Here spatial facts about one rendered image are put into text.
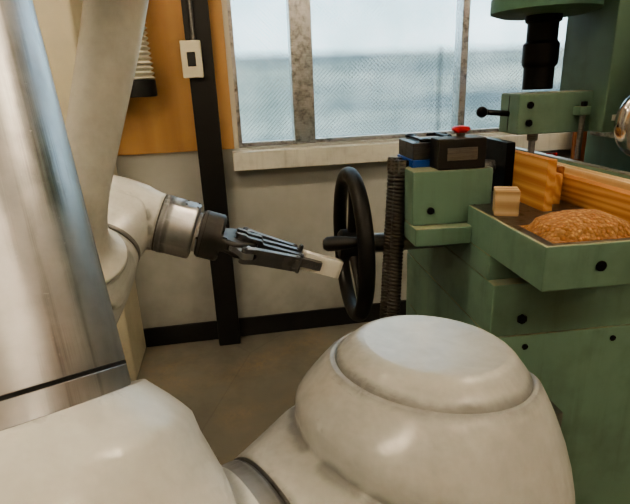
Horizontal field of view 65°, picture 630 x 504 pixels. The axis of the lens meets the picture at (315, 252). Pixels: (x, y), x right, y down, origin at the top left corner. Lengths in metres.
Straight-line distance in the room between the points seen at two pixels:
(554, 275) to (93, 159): 0.55
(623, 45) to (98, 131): 0.81
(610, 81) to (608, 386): 0.51
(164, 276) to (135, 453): 2.09
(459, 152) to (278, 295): 1.61
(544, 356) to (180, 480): 0.75
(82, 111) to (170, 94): 1.55
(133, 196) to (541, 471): 0.63
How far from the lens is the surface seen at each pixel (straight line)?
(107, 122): 0.58
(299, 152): 2.10
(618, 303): 0.93
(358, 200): 0.82
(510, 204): 0.80
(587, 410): 1.01
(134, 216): 0.75
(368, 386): 0.25
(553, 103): 0.99
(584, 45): 1.07
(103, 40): 0.58
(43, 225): 0.24
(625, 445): 1.10
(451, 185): 0.84
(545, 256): 0.67
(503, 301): 0.82
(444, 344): 0.29
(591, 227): 0.71
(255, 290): 2.30
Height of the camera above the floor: 1.10
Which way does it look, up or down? 18 degrees down
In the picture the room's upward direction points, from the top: 2 degrees counter-clockwise
